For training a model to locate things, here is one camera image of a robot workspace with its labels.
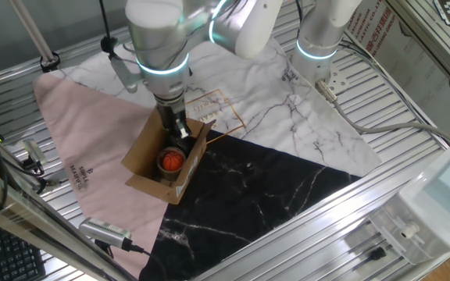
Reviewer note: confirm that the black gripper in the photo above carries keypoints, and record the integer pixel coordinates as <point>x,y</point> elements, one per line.
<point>171,113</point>

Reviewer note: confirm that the brown cardboard box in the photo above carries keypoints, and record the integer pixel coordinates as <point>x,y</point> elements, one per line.
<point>147,156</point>

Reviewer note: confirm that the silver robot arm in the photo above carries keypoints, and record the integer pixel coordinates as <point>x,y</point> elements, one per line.
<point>158,39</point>

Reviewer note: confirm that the clear plastic box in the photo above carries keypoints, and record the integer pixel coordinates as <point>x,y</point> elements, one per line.
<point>432,210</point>

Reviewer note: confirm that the small orange basketball toy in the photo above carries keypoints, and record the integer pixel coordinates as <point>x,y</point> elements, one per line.
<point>173,161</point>

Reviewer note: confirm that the marble pink black tablecloth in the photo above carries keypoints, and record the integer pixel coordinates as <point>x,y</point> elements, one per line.
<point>248,203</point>

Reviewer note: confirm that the grey metal pole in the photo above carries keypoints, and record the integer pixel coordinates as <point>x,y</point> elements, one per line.
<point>33,35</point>

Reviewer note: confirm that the black keyboard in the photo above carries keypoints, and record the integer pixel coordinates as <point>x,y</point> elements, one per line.
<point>10,257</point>

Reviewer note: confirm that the black round plug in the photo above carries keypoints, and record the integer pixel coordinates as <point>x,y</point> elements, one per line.
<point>377,253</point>

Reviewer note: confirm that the board with red print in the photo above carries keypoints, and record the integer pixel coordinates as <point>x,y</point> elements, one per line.
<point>412,62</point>

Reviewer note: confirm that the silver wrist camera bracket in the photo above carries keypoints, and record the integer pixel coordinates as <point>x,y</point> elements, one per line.
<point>125,78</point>

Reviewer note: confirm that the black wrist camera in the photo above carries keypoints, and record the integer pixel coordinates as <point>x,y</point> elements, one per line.
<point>109,45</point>

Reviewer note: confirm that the silver ribbed camera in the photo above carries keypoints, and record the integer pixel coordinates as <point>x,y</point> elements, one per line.
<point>104,232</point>

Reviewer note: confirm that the small camera on mount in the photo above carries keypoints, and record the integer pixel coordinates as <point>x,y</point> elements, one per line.
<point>34,152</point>

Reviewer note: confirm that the aluminium frame bar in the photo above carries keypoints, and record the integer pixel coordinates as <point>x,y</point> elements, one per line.
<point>33,222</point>

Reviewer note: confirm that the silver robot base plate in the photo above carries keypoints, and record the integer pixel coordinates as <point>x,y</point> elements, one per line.
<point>338,80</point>

